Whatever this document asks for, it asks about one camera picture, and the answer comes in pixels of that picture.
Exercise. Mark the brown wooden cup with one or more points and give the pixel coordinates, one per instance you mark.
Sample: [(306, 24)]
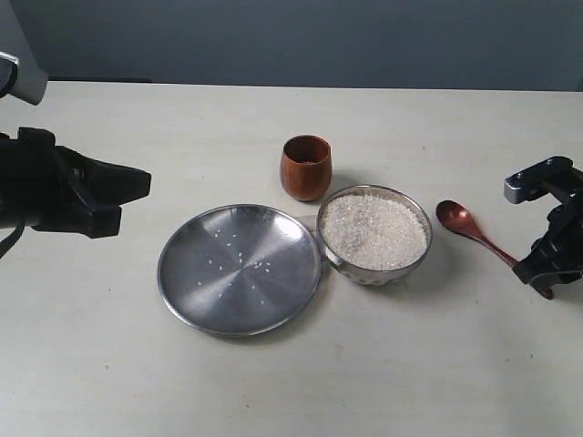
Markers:
[(306, 167)]

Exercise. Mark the clear tape on table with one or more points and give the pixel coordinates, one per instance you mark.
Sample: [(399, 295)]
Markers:
[(309, 221)]

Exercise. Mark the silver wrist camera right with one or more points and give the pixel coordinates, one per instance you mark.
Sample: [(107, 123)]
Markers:
[(538, 180)]

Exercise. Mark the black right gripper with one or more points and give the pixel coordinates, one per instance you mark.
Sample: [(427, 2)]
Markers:
[(556, 257)]

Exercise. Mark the round steel plate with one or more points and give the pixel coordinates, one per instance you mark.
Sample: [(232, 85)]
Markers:
[(239, 270)]

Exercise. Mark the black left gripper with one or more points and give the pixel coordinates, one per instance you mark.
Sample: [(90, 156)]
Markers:
[(48, 187)]

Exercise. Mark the steel bowl of rice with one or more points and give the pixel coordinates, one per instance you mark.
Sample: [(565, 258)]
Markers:
[(373, 235)]

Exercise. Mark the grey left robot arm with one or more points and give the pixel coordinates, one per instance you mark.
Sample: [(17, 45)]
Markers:
[(21, 78)]

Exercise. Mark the dark red wooden spoon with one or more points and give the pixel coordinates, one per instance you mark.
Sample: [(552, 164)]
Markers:
[(458, 220)]

